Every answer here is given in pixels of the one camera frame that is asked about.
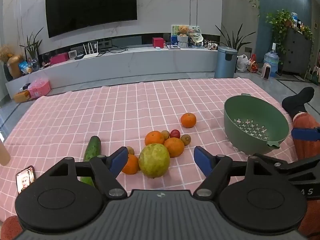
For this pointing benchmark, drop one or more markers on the potted plant behind bin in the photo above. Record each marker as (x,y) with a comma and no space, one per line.
(235,41)

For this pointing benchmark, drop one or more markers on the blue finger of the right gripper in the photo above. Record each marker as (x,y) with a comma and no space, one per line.
(306,133)

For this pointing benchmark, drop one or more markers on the green colander bowl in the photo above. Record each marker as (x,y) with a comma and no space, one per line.
(253,125)

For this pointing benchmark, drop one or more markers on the black wall television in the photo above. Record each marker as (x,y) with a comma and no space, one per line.
(68,15)

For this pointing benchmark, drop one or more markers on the white plastic bag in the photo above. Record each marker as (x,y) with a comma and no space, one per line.
(242,63)

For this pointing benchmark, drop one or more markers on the green cucumber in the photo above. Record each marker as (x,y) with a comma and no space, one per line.
(93,149)

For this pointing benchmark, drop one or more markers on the kiwi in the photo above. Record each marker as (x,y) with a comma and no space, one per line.
(130,150)
(166,134)
(186,139)

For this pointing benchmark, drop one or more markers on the pink box on shelf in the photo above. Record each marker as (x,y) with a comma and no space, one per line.
(59,58)

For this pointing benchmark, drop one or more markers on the potted plant left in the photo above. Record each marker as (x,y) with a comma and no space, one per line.
(32,48)

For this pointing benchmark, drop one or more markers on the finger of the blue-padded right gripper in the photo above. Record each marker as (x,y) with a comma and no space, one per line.
(216,171)

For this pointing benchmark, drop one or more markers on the blue-grey trash bin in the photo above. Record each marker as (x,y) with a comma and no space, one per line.
(226,62)

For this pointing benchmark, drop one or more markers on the white wifi router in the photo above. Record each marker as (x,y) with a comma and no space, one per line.
(91,50)

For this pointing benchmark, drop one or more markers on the smartphone on cloth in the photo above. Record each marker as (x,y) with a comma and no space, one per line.
(24,178)

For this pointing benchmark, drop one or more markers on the pink checkered cloth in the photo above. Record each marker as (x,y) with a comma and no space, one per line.
(54,127)

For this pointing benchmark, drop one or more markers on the black sock foot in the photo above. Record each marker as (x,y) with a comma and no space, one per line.
(295,104)

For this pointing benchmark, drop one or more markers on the small pink heater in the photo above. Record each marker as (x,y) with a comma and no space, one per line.
(265,71)

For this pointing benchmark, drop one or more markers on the blue water jug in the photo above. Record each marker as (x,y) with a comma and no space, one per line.
(272,59)

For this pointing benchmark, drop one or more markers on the teddy bear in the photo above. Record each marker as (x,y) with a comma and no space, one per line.
(183,30)

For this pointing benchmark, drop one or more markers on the red tomato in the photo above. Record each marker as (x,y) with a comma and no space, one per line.
(175,133)

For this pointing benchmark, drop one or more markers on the orange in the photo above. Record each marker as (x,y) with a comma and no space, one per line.
(188,120)
(154,137)
(175,147)
(132,165)

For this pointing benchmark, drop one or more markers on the grey drawer cabinet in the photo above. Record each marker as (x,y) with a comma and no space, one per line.
(297,56)

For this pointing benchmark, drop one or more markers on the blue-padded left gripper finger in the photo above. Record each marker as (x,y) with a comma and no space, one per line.
(105,171)

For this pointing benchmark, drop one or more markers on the large green-yellow pomelo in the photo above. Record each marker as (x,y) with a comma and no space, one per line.
(154,160)

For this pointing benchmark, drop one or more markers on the pink storage box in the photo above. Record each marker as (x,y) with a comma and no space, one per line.
(38,88)

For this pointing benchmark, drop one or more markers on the red box on shelf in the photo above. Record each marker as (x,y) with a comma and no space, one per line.
(158,42)

